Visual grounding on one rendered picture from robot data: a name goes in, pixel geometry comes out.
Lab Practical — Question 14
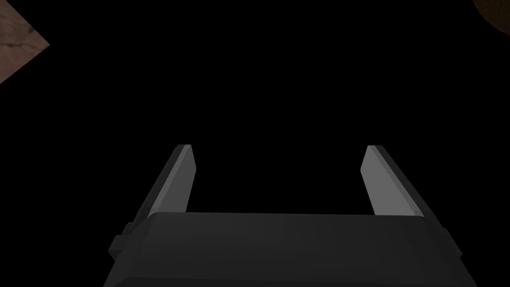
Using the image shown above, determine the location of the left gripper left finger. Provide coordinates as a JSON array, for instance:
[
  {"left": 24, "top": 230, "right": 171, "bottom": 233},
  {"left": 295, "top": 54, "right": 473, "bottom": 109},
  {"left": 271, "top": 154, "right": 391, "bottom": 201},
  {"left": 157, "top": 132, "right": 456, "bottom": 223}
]
[{"left": 134, "top": 144, "right": 197, "bottom": 225}]

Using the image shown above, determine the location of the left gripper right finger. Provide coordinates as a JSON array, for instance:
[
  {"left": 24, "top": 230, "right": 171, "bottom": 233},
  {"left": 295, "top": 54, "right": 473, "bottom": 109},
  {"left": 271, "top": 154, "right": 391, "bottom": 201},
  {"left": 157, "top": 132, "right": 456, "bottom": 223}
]
[{"left": 360, "top": 145, "right": 435, "bottom": 218}]

